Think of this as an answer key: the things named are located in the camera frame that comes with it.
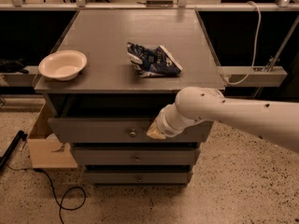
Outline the grey top drawer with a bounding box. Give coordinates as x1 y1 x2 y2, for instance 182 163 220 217
47 94 215 144

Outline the grey drawer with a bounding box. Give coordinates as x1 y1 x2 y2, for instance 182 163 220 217
84 165 192 185
71 147 200 165
47 94 215 144

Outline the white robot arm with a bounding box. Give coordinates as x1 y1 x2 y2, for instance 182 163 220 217
147 87 299 153

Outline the grey drawer cabinet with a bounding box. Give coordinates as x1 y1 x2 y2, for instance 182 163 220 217
33 8 226 185

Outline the grey middle drawer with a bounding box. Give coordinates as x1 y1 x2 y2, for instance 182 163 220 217
71 147 200 165

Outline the grey bottom drawer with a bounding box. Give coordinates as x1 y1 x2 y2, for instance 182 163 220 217
84 165 192 185

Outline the blue white chip bag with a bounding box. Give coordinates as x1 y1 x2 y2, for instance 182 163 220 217
127 42 182 77

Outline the cardboard box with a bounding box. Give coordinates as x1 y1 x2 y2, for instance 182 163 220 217
27 105 78 169

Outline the white bowl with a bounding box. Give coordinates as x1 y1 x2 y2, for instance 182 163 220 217
38 50 87 81

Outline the black rod on floor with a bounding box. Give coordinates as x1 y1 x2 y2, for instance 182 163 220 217
0 130 27 172

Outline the white cable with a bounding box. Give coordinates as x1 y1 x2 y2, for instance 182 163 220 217
222 1 263 86

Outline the grey metal rail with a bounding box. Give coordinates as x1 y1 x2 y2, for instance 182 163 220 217
218 66 287 87

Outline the metal top frame bar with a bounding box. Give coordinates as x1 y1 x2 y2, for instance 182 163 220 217
0 3 299 11

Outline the black floor cable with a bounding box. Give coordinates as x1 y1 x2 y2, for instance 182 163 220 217
6 162 87 224

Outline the black object on left rail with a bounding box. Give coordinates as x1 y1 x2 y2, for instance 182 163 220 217
0 59 29 74

